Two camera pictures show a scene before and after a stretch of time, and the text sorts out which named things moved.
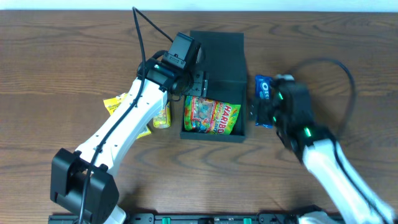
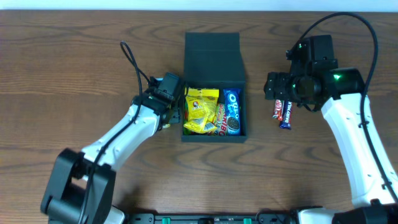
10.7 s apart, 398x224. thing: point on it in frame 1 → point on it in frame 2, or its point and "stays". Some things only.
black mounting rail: [194, 218] stays
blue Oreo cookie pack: [263, 91] → [232, 100]
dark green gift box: [222, 56] stays
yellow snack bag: [112, 102] → [201, 105]
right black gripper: [268, 104] → [273, 88]
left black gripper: [200, 84] → [175, 113]
